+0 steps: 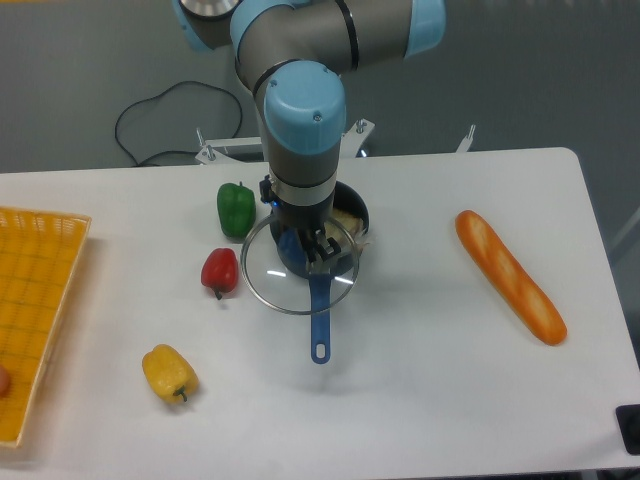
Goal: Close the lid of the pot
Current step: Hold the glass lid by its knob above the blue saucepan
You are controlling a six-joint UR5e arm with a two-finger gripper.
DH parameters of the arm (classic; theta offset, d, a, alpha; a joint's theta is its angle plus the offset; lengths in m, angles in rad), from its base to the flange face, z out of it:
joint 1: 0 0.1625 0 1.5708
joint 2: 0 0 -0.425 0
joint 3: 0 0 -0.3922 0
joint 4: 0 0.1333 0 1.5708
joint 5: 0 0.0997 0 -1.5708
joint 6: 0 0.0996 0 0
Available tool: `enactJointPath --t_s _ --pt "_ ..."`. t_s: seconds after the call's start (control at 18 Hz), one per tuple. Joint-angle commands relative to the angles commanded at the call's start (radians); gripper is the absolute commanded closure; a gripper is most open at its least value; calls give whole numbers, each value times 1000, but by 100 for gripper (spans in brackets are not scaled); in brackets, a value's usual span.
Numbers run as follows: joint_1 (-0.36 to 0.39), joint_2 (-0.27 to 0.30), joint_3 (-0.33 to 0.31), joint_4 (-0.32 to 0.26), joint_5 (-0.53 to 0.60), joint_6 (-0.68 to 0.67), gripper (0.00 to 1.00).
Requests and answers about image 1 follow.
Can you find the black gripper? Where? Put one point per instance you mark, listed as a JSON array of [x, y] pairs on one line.
[[305, 210]]

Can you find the glass pot lid blue knob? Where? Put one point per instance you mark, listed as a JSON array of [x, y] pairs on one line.
[[266, 276]]

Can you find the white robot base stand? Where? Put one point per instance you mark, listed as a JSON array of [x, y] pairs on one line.
[[250, 150]]

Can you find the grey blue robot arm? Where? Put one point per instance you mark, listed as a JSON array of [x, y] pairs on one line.
[[290, 55]]

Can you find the bread slice in pot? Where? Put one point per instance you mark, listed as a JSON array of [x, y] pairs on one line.
[[352, 223]]

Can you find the green bell pepper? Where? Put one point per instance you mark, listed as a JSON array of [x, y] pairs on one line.
[[236, 207]]

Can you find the red bell pepper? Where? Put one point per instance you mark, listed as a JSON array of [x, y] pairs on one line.
[[220, 272]]

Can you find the yellow bell pepper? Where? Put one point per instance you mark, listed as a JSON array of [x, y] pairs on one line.
[[170, 376]]

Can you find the orange baguette bread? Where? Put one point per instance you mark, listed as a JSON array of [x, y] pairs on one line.
[[504, 272]]

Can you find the yellow woven basket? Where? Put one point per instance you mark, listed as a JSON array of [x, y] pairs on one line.
[[40, 252]]

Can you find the black device at corner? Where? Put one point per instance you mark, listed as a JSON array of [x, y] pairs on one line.
[[628, 418]]

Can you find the blue saucepan with handle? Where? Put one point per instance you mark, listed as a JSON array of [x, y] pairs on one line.
[[334, 281]]

